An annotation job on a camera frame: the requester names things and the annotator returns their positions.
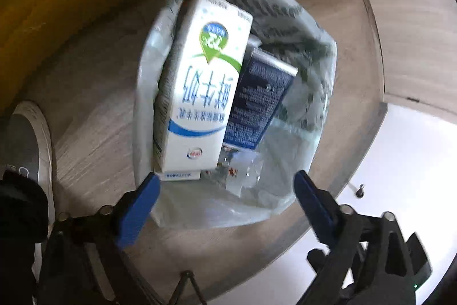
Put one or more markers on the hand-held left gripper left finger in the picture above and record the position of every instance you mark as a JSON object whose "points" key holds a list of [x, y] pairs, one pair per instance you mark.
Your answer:
{"points": [[137, 212]]}

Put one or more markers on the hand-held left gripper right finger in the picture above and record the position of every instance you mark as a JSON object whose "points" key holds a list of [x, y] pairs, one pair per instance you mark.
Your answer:
{"points": [[314, 205]]}

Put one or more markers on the clear plastic bag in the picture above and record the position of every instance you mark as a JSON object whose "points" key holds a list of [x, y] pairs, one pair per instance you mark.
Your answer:
{"points": [[250, 176]]}

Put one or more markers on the dark blue carton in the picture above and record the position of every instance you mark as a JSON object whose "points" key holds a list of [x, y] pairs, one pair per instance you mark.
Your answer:
{"points": [[257, 97]]}

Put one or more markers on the white milk carton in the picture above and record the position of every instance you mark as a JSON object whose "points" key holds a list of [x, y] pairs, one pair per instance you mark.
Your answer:
{"points": [[200, 94]]}

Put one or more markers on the white plastic trash bag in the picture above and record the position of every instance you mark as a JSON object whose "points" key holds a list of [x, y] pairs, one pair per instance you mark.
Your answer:
{"points": [[292, 51]]}

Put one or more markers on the metal door stopper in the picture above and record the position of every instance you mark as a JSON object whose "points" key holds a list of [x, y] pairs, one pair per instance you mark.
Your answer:
{"points": [[360, 190]]}

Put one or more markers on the grey and white shoe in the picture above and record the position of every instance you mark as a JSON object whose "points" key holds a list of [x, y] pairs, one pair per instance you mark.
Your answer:
{"points": [[25, 137]]}

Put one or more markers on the pale wooden door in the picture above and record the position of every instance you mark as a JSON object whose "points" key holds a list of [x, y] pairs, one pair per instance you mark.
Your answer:
{"points": [[410, 40]]}

